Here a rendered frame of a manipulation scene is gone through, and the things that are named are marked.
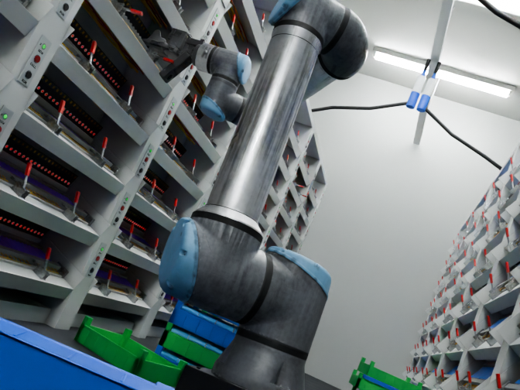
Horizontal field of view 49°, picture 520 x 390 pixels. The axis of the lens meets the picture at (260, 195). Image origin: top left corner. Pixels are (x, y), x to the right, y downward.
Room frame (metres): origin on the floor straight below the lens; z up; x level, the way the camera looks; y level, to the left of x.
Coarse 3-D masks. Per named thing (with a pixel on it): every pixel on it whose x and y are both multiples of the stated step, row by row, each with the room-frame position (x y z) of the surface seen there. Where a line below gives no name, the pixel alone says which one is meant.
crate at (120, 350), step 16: (80, 336) 1.88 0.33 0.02; (96, 336) 1.83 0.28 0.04; (112, 336) 2.00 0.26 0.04; (128, 336) 2.03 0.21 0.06; (96, 352) 1.81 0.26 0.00; (112, 352) 1.77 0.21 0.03; (128, 352) 1.73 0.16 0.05; (144, 352) 1.70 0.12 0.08; (128, 368) 1.72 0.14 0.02; (144, 368) 1.72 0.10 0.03; (160, 368) 1.77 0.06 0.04; (176, 368) 1.82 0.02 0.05; (176, 384) 1.84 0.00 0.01
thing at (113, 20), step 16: (96, 0) 1.40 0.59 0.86; (96, 16) 1.64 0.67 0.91; (112, 16) 1.48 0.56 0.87; (112, 32) 1.69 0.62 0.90; (128, 32) 1.57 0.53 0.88; (128, 48) 1.62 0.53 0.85; (128, 64) 1.91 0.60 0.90; (144, 64) 1.72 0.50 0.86; (160, 64) 1.95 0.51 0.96; (160, 80) 1.84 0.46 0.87; (176, 80) 1.93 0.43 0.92
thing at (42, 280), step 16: (0, 208) 1.68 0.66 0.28; (0, 224) 1.73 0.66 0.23; (16, 224) 1.79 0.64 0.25; (32, 224) 1.85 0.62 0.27; (0, 240) 1.68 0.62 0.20; (16, 240) 1.80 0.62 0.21; (32, 240) 1.91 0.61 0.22; (0, 256) 1.61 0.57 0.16; (16, 256) 1.70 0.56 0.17; (32, 256) 1.78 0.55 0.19; (48, 256) 1.76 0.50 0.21; (64, 256) 1.95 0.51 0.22; (0, 272) 1.56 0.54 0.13; (16, 272) 1.63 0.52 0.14; (32, 272) 1.74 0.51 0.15; (48, 272) 1.77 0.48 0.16; (64, 272) 1.92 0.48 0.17; (16, 288) 1.67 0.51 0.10; (32, 288) 1.74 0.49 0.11; (48, 288) 1.80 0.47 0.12; (64, 288) 1.88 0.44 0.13
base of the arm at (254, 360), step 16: (240, 336) 1.15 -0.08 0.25; (256, 336) 1.12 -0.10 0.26; (224, 352) 1.17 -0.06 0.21; (240, 352) 1.13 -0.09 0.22; (256, 352) 1.11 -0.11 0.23; (272, 352) 1.11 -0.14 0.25; (288, 352) 1.12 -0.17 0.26; (304, 352) 1.14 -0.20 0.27; (224, 368) 1.13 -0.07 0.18; (240, 368) 1.11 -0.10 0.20; (256, 368) 1.10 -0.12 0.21; (272, 368) 1.10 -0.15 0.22; (288, 368) 1.11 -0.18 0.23; (304, 368) 1.16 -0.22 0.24; (240, 384) 1.10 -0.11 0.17; (256, 384) 1.09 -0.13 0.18; (272, 384) 1.09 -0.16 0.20; (288, 384) 1.11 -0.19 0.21; (304, 384) 1.16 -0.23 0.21
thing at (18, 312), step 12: (0, 288) 1.90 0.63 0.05; (0, 300) 1.68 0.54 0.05; (12, 300) 1.76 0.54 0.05; (24, 300) 1.86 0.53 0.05; (0, 312) 1.70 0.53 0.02; (12, 312) 1.76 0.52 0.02; (24, 312) 1.81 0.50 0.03; (36, 312) 1.87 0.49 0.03; (48, 312) 1.93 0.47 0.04; (84, 312) 2.23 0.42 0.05; (96, 312) 2.39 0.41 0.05; (108, 312) 2.59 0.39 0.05; (72, 324) 2.11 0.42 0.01; (96, 324) 2.28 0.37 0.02; (108, 324) 2.38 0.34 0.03; (120, 324) 2.48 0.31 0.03; (132, 324) 2.60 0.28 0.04
